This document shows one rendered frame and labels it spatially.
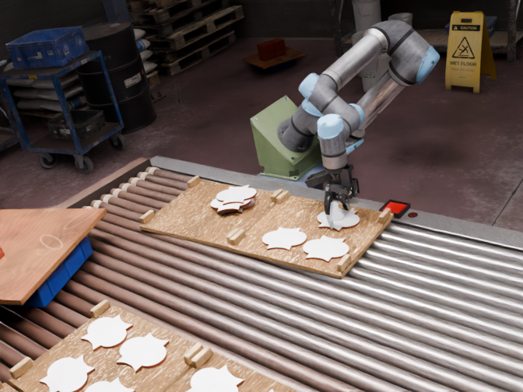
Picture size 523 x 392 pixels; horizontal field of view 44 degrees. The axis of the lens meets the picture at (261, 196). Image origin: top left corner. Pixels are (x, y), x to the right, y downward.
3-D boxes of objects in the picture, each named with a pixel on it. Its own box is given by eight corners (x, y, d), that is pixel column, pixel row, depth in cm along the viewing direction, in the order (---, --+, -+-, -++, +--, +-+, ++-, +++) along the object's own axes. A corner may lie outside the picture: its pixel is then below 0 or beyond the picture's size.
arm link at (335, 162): (317, 156, 193) (330, 144, 198) (318, 169, 195) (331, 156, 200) (338, 159, 188) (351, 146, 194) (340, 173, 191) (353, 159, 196)
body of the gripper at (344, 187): (349, 206, 196) (344, 173, 190) (324, 202, 201) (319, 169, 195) (360, 194, 201) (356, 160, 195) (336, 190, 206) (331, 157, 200)
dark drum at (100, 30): (128, 108, 640) (101, 20, 598) (170, 113, 605) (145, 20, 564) (82, 133, 601) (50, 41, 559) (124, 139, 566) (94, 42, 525)
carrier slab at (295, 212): (288, 198, 229) (287, 194, 228) (394, 217, 205) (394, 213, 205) (229, 251, 206) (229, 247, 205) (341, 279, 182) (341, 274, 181)
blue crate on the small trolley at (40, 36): (43, 55, 531) (34, 30, 521) (91, 51, 511) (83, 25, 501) (13, 71, 501) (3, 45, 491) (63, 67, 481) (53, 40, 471)
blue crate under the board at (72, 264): (22, 250, 231) (12, 226, 227) (96, 251, 221) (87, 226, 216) (-34, 305, 206) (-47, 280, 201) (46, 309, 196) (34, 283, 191)
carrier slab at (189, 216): (200, 183, 253) (198, 180, 252) (286, 197, 230) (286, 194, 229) (139, 229, 229) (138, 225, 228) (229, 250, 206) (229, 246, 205)
